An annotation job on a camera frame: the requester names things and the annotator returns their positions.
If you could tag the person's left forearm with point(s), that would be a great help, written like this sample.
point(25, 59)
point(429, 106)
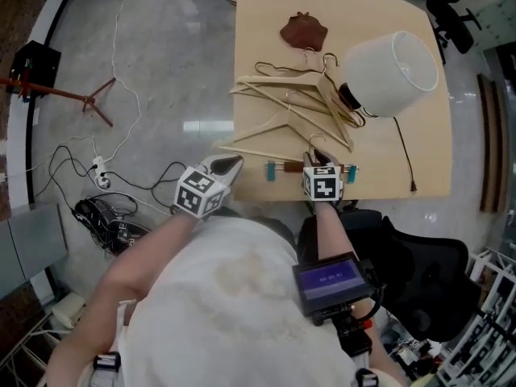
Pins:
point(141, 256)

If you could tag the brown leather pouch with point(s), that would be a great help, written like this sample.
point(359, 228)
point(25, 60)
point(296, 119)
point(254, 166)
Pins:
point(302, 34)

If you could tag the person's white T-shirt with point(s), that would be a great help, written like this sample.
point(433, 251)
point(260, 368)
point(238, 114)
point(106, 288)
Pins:
point(225, 296)

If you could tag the cream appliance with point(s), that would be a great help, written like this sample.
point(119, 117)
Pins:
point(68, 310)

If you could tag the light wooden table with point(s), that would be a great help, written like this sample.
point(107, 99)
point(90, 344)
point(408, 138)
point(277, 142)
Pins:
point(266, 22)

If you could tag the thin dark metal hanger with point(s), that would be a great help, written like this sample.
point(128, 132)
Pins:
point(282, 69)

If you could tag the wooden platform steps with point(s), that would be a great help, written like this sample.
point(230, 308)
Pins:
point(493, 143)

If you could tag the white shade table lamp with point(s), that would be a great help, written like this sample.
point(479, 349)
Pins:
point(387, 75)

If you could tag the pile of wooden hangers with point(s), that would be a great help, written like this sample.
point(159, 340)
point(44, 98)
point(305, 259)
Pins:
point(318, 85)

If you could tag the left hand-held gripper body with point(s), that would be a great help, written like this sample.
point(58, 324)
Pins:
point(197, 194)

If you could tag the white power strip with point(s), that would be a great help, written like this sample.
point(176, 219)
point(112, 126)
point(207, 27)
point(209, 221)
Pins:
point(101, 171)

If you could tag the grey metal cabinet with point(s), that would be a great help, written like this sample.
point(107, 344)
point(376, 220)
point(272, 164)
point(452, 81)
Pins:
point(28, 248)

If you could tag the white shelving rack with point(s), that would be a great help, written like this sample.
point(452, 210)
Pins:
point(483, 317)

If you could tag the person's right forearm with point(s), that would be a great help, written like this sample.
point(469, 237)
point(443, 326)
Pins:
point(332, 232)

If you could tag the dark wooden clip hanger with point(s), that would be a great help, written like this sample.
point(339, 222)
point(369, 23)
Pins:
point(290, 167)

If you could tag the black storage box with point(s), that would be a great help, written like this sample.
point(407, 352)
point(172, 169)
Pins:
point(38, 67)

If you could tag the black wrist-mounted screen device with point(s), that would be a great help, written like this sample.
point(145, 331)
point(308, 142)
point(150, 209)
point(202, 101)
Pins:
point(330, 280)

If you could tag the light wooden hanger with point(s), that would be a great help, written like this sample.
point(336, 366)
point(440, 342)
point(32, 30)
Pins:
point(282, 120)
point(258, 91)

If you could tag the brown wooden coat rack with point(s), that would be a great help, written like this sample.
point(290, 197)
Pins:
point(60, 93)

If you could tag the black high-back office chair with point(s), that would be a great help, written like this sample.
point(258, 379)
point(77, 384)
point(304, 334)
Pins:
point(423, 264)

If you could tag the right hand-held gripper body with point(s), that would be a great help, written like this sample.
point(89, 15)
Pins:
point(322, 186)

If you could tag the black electronics bundle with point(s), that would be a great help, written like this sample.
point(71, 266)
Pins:
point(109, 224)

